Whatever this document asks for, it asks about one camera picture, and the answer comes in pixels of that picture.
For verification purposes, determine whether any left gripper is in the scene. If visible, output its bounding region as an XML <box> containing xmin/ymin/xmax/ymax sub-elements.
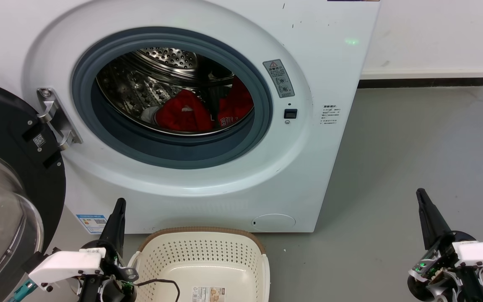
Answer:
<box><xmin>78</xmin><ymin>198</ymin><xmax>139</xmax><ymax>302</ymax></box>

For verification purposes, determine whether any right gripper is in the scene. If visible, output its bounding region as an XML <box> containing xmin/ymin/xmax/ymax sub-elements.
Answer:
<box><xmin>407</xmin><ymin>188</ymin><xmax>483</xmax><ymax>302</ymax></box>

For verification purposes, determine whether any red printed garment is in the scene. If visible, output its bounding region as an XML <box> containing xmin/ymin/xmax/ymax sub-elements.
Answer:
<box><xmin>155</xmin><ymin>77</ymin><xmax>254</xmax><ymax>133</ymax></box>

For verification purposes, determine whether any cream perforated laundry basket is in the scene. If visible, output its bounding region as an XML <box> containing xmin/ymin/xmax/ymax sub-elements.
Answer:
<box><xmin>127</xmin><ymin>227</ymin><xmax>270</xmax><ymax>302</ymax></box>

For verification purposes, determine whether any warning label sticker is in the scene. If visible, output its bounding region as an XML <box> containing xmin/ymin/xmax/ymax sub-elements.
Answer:
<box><xmin>192</xmin><ymin>286</ymin><xmax>226</xmax><ymax>302</ymax></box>

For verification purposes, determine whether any stainless steel washing machine drum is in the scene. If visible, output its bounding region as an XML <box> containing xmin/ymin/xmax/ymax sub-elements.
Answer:
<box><xmin>96</xmin><ymin>47</ymin><xmax>254</xmax><ymax>135</ymax></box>

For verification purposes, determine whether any blue energy label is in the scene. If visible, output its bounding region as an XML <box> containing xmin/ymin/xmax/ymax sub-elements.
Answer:
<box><xmin>76</xmin><ymin>214</ymin><xmax>109</xmax><ymax>234</ymax></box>

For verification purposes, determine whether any grey rubber door seal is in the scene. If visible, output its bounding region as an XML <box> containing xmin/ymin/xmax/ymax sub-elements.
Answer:
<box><xmin>71</xmin><ymin>27</ymin><xmax>273</xmax><ymax>170</ymax></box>

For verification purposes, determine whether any silver metal door hinge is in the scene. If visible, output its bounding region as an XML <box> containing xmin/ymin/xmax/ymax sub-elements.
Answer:
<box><xmin>37</xmin><ymin>88</ymin><xmax>83</xmax><ymax>148</ymax></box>

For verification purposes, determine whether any light grey cloth piece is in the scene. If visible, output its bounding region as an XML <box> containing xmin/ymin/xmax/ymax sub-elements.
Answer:
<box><xmin>141</xmin><ymin>106</ymin><xmax>161</xmax><ymax>125</ymax></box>

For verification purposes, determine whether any white front-load washing machine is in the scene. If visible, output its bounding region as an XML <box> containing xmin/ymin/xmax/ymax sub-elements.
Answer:
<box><xmin>0</xmin><ymin>0</ymin><xmax>381</xmax><ymax>234</ymax></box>

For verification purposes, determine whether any white and dark baseboard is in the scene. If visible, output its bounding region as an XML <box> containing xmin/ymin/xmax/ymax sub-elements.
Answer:
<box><xmin>357</xmin><ymin>67</ymin><xmax>483</xmax><ymax>89</ymax></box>

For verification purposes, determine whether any small printed text sticker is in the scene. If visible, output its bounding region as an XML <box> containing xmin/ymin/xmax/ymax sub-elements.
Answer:
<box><xmin>320</xmin><ymin>104</ymin><xmax>342</xmax><ymax>126</ymax></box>

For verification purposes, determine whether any round white filter cover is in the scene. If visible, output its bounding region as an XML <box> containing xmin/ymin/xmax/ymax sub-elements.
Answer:
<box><xmin>252</xmin><ymin>213</ymin><xmax>296</xmax><ymax>232</ymax></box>

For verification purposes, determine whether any dark drum lifter paddle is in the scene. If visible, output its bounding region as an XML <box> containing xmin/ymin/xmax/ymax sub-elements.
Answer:
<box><xmin>197</xmin><ymin>55</ymin><xmax>234</xmax><ymax>126</ymax></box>

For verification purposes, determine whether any grey warning sticker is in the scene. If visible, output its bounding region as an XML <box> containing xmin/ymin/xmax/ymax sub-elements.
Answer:
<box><xmin>263</xmin><ymin>59</ymin><xmax>296</xmax><ymax>99</ymax></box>

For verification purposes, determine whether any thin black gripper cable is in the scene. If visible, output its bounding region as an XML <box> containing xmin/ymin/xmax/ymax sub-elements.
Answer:
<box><xmin>136</xmin><ymin>279</ymin><xmax>181</xmax><ymax>302</ymax></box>

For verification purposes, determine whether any teal cable connector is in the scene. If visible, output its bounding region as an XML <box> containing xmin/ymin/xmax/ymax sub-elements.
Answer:
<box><xmin>8</xmin><ymin>280</ymin><xmax>37</xmax><ymax>302</ymax></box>

